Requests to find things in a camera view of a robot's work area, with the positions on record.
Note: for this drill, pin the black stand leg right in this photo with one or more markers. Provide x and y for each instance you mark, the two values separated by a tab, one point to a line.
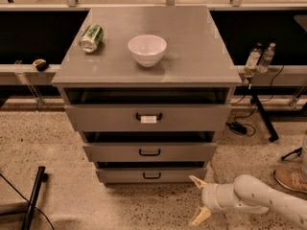
273	134

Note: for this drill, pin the grey bottom drawer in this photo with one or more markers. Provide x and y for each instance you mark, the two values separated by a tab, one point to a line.
158	175

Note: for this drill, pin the black power adapter with cable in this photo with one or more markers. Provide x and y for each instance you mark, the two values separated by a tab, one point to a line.
243	129

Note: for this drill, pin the white ceramic bowl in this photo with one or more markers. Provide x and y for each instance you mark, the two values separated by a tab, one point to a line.
147	49

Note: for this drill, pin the grey top drawer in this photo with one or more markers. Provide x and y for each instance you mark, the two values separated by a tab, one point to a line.
126	117

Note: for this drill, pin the grey middle drawer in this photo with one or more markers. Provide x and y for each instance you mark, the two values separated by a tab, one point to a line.
150	152

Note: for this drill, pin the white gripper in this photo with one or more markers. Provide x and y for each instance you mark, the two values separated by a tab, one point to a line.
209	196

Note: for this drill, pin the black yellow tape measure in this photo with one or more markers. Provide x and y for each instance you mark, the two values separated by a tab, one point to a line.
40	64

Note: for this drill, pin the black stand leg left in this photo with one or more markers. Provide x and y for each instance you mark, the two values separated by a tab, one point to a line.
41	176

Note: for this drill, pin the grey drawer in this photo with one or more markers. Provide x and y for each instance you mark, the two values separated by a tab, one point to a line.
150	152
158	175
126	117

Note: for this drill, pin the green soda can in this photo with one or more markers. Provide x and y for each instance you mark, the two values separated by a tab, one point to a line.
91	38

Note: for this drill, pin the left clear plastic bottle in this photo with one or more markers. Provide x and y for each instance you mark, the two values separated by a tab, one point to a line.
253	58

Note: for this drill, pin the black stand leg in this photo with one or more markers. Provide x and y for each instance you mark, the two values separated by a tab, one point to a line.
41	176
273	134

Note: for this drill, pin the grey drawer cabinet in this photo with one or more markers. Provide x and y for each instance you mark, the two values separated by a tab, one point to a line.
151	100

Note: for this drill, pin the clear plastic bottle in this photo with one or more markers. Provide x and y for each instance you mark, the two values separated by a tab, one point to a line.
253	58
266	58

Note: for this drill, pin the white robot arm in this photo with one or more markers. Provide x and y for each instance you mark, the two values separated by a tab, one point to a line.
249	194

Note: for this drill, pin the right clear plastic bottle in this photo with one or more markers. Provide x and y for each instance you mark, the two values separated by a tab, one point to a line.
266	58

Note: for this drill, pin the white label tag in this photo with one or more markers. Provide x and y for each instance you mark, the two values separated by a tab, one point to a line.
148	119

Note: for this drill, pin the beige sneaker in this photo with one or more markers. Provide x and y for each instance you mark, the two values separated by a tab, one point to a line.
292	180

